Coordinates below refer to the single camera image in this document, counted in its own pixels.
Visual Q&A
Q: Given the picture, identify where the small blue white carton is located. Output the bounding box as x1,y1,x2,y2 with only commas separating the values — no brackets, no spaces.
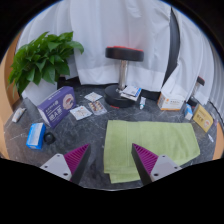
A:
183,103,194,121

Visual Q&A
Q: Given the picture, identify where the blue and white box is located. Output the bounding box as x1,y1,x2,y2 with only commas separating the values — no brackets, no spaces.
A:
25,122,47,150

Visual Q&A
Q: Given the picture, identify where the light green folded towel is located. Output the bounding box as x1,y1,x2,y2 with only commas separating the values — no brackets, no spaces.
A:
103,119,201,184

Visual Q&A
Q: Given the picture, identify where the white curtain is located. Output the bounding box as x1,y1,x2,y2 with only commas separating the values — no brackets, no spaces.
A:
16,0,176,93
166,9,224,111

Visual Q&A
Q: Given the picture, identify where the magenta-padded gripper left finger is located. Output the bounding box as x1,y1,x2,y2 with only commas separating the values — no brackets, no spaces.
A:
39,143,92,185

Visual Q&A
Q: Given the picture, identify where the yellow cardboard box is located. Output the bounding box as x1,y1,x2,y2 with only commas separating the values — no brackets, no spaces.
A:
192,103,214,133

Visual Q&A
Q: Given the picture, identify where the pill blister pack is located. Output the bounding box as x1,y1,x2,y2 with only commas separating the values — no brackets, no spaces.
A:
87,100,108,116

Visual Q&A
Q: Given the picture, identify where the white tube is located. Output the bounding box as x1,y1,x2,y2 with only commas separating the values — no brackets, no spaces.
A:
138,96,147,110

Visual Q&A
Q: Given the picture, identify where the purple cardboard box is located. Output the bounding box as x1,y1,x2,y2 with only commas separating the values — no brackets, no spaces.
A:
37,85,77,129

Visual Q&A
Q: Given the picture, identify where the small black round object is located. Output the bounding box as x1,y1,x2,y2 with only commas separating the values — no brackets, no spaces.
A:
43,132,57,145

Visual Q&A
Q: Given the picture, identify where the small white wrapped packet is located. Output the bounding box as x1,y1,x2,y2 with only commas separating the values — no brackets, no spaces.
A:
11,107,27,124

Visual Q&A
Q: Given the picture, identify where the white and orange box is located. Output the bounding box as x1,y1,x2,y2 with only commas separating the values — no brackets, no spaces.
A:
157,90,186,112

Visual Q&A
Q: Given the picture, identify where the white orange-printed flat packet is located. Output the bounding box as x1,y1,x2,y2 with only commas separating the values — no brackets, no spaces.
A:
69,105,93,121

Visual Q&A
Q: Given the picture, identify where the green plant in white pot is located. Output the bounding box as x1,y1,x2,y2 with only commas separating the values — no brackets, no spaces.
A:
7,31,85,107

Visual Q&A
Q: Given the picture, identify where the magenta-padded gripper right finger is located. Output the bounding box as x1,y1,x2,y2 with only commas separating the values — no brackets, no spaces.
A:
131,143,183,186

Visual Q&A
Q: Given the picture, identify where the stack of white booklets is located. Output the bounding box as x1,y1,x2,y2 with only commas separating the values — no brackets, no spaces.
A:
119,85,143,102

